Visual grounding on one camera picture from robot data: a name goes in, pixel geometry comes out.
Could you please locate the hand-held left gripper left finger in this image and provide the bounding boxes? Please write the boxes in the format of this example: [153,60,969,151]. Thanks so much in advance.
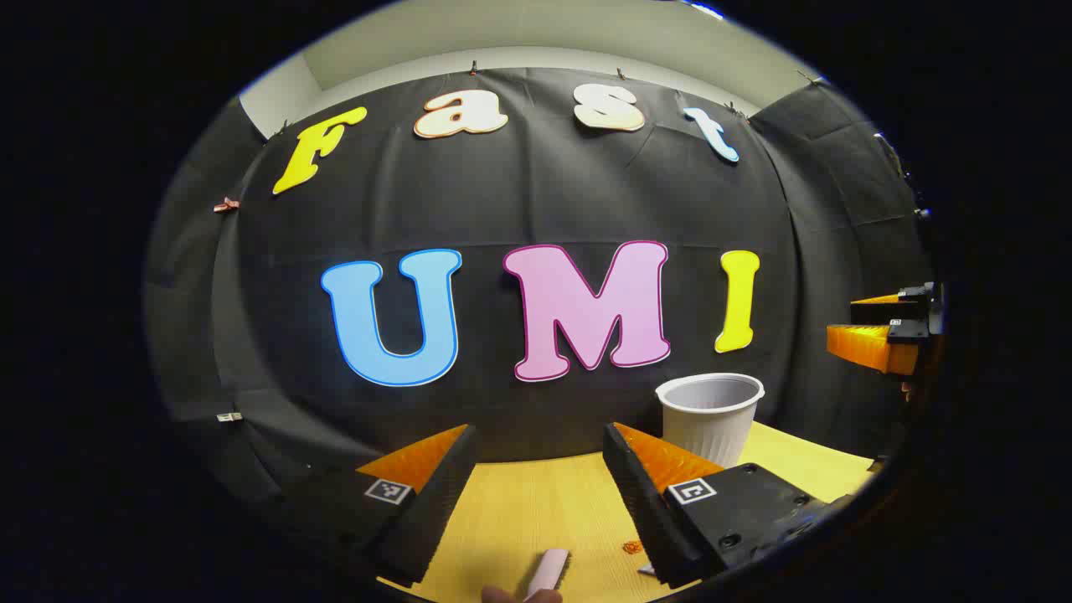
[272,423,480,589]

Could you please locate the white ribbed garbage bin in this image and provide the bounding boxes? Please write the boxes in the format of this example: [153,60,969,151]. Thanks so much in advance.
[655,373,765,468]

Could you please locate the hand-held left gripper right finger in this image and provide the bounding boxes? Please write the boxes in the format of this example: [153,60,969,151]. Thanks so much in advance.
[601,421,855,590]

